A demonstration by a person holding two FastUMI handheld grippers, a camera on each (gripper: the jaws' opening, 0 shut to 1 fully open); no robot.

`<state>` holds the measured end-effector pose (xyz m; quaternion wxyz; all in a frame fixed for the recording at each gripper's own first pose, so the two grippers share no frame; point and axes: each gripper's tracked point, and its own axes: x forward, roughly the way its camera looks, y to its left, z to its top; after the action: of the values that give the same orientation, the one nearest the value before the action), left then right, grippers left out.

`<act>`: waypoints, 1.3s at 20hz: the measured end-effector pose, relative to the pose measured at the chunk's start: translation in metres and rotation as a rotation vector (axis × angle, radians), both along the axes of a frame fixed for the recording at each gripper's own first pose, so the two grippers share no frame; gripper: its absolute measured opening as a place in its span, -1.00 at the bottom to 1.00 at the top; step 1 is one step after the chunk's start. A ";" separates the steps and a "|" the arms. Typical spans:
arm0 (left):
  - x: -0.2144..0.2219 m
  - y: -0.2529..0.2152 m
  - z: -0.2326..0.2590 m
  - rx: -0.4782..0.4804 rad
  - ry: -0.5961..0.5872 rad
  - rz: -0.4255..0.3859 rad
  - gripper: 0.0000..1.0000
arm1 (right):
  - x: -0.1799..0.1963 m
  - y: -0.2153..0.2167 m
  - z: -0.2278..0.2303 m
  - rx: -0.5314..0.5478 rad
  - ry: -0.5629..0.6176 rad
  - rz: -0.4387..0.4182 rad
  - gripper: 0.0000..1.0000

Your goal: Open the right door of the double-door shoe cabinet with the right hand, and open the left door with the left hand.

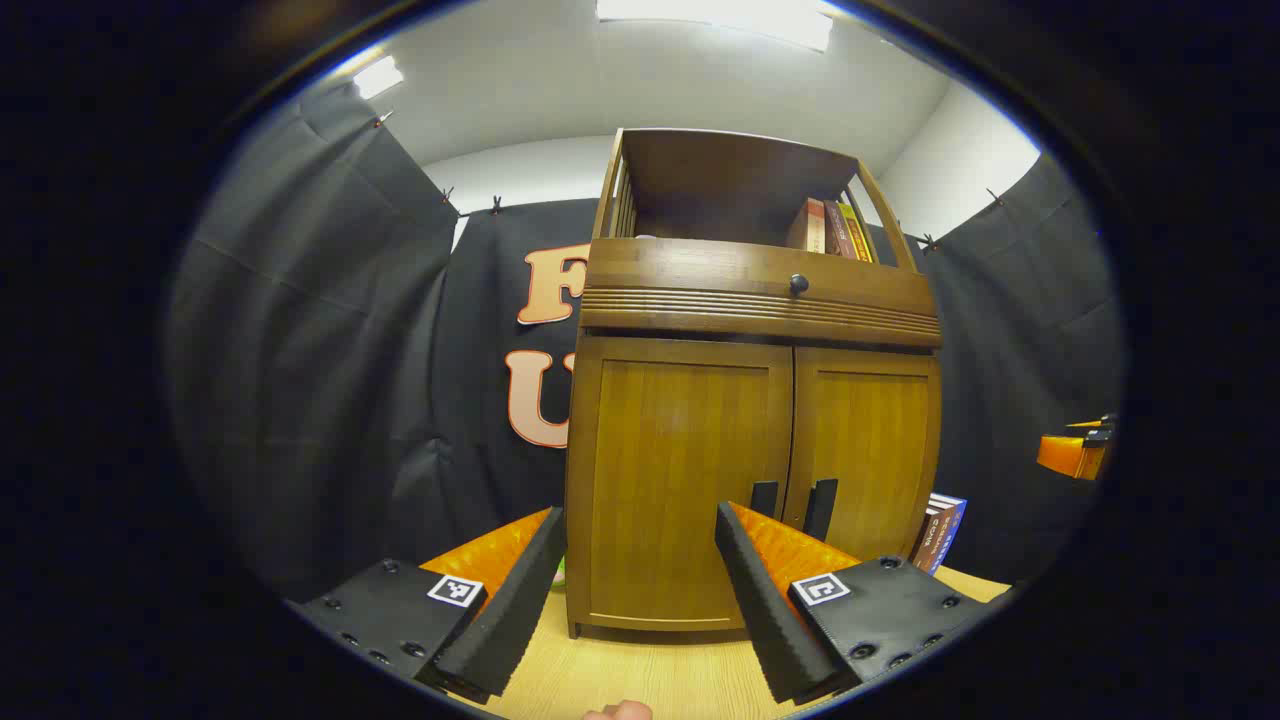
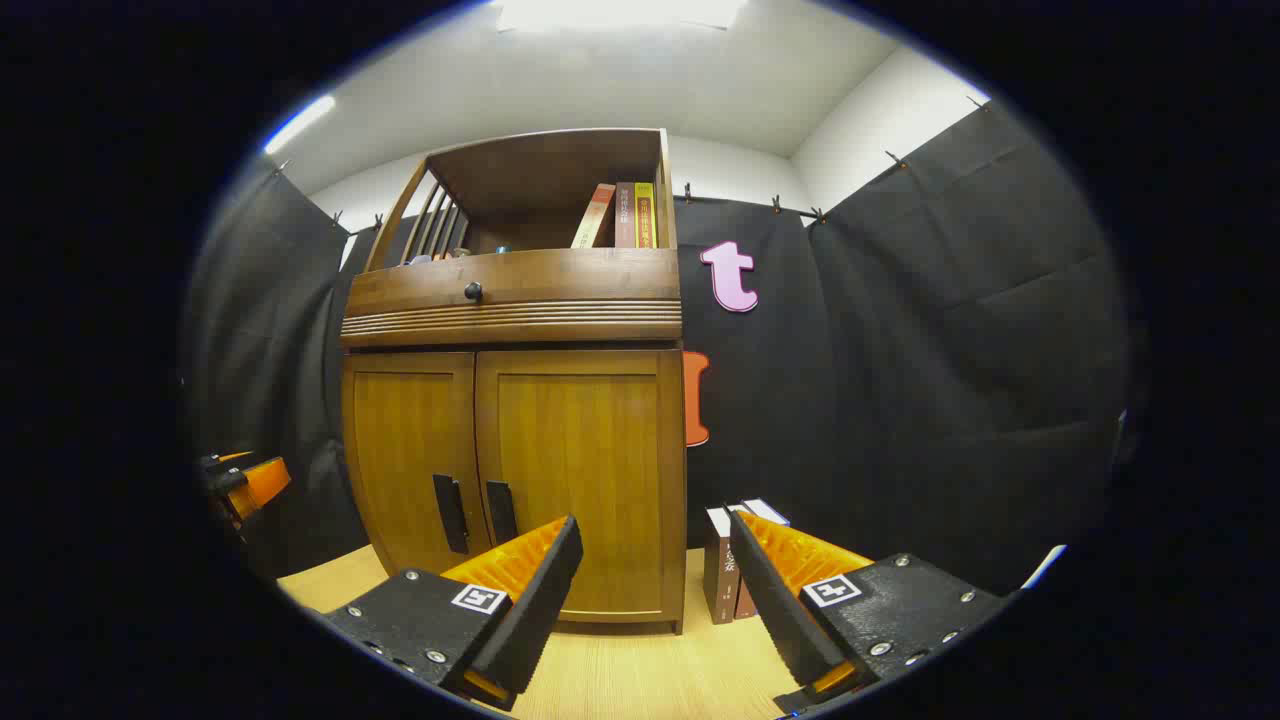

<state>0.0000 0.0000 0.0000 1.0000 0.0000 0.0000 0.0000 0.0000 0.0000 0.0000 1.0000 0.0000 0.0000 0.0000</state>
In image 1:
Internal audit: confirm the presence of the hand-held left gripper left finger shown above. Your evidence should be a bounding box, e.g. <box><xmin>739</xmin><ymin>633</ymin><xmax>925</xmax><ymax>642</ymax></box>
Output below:
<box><xmin>285</xmin><ymin>505</ymin><xmax>569</xmax><ymax>706</ymax></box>

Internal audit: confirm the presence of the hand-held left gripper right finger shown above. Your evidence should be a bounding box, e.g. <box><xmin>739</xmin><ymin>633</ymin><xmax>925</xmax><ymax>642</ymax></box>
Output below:
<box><xmin>713</xmin><ymin>500</ymin><xmax>991</xmax><ymax>706</ymax></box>

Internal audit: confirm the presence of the wooden shoe cabinet door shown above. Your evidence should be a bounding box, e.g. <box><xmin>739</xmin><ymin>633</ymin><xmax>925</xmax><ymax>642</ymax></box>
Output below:
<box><xmin>783</xmin><ymin>347</ymin><xmax>943</xmax><ymax>566</ymax></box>
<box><xmin>570</xmin><ymin>335</ymin><xmax>794</xmax><ymax>633</ymax></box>

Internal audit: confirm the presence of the wooden double-door shoe cabinet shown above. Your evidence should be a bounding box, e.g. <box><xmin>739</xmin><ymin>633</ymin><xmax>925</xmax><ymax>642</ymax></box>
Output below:
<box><xmin>563</xmin><ymin>127</ymin><xmax>944</xmax><ymax>641</ymax></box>

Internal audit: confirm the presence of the blue and white book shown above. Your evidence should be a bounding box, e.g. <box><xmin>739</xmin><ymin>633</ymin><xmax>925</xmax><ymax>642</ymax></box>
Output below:
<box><xmin>910</xmin><ymin>492</ymin><xmax>968</xmax><ymax>576</ymax></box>

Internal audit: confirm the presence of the yellow book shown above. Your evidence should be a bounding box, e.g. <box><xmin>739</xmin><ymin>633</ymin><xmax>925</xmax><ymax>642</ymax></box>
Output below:
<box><xmin>838</xmin><ymin>203</ymin><xmax>874</xmax><ymax>263</ymax></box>

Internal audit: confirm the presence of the black backdrop cloth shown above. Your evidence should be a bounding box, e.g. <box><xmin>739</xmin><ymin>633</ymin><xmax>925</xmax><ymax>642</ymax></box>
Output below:
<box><xmin>165</xmin><ymin>80</ymin><xmax>1126</xmax><ymax>601</ymax></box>

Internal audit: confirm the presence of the wooden drawer with black knob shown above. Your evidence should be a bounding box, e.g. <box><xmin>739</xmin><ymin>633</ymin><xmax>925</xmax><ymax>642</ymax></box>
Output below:
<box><xmin>585</xmin><ymin>237</ymin><xmax>941</xmax><ymax>323</ymax></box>

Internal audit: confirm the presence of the small ceiling light panel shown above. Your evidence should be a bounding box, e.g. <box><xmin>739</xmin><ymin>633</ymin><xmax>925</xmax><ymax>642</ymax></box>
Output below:
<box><xmin>352</xmin><ymin>55</ymin><xmax>405</xmax><ymax>99</ymax></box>

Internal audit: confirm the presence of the large ceiling light panel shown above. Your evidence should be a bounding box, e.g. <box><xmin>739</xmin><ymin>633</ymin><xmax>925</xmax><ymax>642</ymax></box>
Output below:
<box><xmin>597</xmin><ymin>0</ymin><xmax>834</xmax><ymax>51</ymax></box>

